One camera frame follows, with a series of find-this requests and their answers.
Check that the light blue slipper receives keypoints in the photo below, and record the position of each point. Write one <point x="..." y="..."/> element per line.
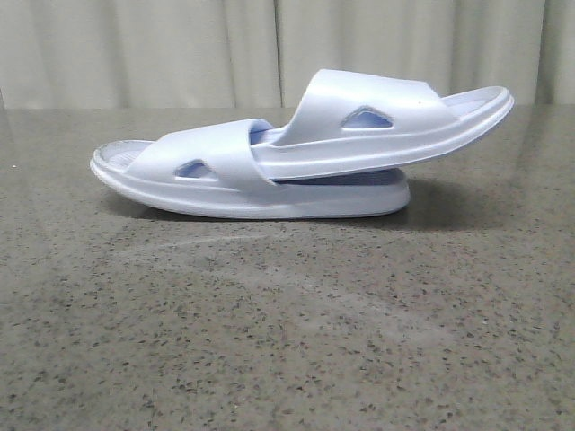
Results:
<point x="351" y="122"/>
<point x="211" y="171"/>

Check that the pale grey-green curtain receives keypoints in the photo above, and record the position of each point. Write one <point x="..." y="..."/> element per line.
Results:
<point x="177" y="54"/>

